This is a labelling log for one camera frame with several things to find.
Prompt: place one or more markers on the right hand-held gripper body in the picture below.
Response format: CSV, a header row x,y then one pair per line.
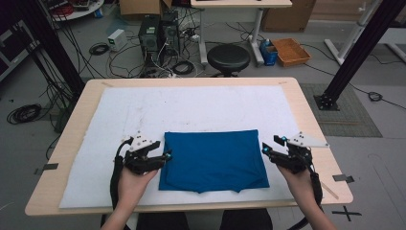
x,y
298,156

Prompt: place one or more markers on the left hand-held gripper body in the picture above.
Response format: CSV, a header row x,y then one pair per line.
x,y
139,161

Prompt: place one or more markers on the blue T-shirt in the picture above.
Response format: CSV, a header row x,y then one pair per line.
x,y
214,159

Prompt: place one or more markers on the person's left hand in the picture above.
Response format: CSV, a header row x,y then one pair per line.
x,y
132,188

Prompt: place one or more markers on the person's right hand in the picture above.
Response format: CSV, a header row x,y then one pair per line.
x,y
301,188

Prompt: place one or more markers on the thin wooden strip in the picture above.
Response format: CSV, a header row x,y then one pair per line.
x,y
329,190

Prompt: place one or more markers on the black tape strip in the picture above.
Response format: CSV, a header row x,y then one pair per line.
x,y
343,178
48,167

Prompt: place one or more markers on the white felt mat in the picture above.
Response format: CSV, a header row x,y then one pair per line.
x,y
191,108

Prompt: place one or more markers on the grey floor mat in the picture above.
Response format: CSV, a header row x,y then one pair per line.
x,y
348,118

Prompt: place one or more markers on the person's left leg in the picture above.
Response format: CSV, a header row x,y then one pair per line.
x,y
162,222

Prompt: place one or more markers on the person's leg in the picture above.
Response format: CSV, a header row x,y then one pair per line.
x,y
245,220
162,222

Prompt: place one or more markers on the person's right leg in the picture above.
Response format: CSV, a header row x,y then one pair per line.
x,y
245,220

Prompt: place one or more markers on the light wooden table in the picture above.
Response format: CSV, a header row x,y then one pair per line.
x,y
63,153

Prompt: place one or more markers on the blue container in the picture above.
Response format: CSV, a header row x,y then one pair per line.
x,y
268,56

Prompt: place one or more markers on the black round stool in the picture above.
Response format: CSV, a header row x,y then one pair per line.
x,y
228,57

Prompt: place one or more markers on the black computer tower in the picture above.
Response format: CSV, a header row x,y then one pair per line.
x,y
169,33
149,38

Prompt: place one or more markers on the white power supply box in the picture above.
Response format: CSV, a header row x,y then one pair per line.
x,y
116,40

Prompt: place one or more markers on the white metal stand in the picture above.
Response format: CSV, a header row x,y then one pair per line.
x,y
351,38

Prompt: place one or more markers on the large cardboard box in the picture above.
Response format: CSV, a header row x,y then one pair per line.
x,y
287,16

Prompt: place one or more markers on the small cardboard box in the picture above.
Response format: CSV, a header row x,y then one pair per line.
x,y
140,7

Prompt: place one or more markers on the white desk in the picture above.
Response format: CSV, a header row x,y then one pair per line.
x,y
239,3

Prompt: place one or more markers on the round white table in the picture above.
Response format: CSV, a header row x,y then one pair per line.
x,y
79,11

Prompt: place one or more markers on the dark equipment rack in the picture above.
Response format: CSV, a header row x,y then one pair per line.
x,y
14,48

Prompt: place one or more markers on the black aluminium frame post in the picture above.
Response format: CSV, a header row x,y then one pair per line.
x,y
54,48
357,54

